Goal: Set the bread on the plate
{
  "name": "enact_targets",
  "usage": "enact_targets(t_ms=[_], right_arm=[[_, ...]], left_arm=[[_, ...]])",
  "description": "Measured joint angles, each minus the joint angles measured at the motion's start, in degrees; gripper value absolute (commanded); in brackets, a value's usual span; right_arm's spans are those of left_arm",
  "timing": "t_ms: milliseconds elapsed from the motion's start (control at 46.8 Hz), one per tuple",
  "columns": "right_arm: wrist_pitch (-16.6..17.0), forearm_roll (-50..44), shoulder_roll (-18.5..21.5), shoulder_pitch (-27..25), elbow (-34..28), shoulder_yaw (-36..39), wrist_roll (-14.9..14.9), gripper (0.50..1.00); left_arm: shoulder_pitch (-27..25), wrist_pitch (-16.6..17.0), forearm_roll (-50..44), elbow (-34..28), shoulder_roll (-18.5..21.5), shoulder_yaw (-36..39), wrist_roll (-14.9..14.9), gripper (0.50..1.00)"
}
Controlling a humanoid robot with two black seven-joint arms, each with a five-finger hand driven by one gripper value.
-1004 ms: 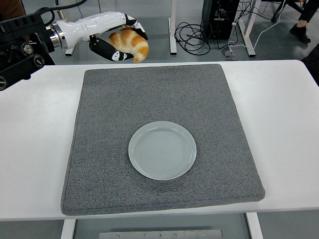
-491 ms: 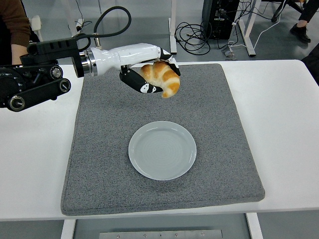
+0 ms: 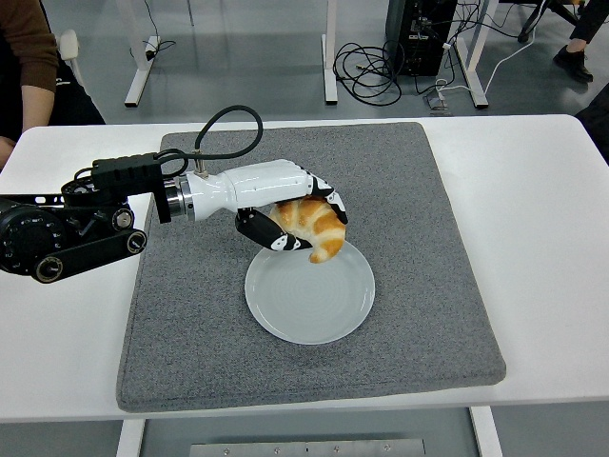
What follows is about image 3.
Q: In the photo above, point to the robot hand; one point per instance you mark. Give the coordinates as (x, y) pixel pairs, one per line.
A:
(257, 183)

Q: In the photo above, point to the person's hand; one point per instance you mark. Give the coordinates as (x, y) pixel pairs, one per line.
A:
(5, 148)

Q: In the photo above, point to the croissant bread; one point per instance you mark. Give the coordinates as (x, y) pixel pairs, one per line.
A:
(319, 224)

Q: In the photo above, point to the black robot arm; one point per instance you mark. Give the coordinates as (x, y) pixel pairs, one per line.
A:
(123, 176)

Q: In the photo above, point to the person's forearm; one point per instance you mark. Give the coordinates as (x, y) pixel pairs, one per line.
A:
(38, 109)

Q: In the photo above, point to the round grey plate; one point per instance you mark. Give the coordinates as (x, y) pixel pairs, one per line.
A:
(309, 304)

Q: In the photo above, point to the grey metal plate with screws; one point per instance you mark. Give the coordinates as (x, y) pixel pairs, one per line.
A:
(285, 450)

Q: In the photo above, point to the white chair armrest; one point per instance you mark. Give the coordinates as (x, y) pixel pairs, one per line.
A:
(69, 45)

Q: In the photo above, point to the white desk leg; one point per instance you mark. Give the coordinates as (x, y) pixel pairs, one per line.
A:
(330, 71)
(143, 71)
(478, 93)

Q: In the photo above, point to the grey fabric mat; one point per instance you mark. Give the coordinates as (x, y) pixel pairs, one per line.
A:
(418, 238)

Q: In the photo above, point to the grey floor socket box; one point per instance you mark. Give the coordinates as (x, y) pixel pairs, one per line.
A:
(435, 102)

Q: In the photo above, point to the black computer tower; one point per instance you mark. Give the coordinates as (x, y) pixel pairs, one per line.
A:
(418, 47)

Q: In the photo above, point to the white table leg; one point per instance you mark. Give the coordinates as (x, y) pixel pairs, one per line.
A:
(485, 435)
(129, 440)

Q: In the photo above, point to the black office chair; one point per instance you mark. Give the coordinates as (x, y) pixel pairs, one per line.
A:
(530, 21)

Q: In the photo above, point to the black rounded object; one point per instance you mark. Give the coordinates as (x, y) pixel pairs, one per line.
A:
(597, 128)

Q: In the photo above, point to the person with black shoe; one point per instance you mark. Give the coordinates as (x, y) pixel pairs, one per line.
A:
(590, 24)

